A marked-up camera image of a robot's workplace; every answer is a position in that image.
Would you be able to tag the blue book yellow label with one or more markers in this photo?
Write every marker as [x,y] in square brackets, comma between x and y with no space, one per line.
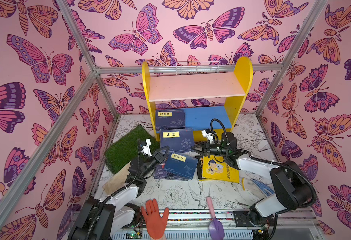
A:
[169,119]

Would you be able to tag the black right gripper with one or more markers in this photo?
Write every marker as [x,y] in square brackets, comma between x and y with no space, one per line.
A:
[208,151]

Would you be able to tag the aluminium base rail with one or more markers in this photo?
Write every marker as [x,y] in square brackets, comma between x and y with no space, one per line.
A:
[194,225]

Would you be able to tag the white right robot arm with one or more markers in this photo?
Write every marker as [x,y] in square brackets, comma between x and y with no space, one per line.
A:
[292,189]

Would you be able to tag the yellow pink blue bookshelf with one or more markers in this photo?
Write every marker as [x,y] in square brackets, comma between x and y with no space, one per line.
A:
[208,100]

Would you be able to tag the green artificial grass mat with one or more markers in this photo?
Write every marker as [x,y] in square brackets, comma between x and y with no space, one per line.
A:
[124,150]

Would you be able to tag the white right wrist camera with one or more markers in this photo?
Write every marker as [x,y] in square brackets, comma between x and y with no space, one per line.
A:
[209,135]

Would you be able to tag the red rubber glove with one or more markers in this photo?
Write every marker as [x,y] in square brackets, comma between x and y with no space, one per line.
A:
[155,223]

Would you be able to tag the dark purple portrait book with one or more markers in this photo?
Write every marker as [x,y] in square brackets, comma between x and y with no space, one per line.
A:
[161,174]

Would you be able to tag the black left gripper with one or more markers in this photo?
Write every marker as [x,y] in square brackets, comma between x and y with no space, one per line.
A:
[156,158]

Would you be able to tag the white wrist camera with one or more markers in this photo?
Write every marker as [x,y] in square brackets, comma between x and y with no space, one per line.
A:
[209,135]
[145,147]

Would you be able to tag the aluminium frame post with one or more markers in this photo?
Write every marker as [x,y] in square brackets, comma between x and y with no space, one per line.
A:
[306,27]

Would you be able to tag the purple pink garden trowel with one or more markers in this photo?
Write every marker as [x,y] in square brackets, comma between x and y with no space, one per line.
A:
[215,227]

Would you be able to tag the black notebook under yellow book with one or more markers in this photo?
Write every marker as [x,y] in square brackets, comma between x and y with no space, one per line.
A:
[199,168]

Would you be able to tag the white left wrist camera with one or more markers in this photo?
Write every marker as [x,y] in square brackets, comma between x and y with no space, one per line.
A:
[145,147]

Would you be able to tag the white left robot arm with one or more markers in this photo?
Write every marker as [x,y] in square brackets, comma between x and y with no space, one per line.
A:
[99,219]

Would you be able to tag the yellow cartoon boy book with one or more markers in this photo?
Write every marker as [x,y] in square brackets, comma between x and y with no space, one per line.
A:
[215,168]

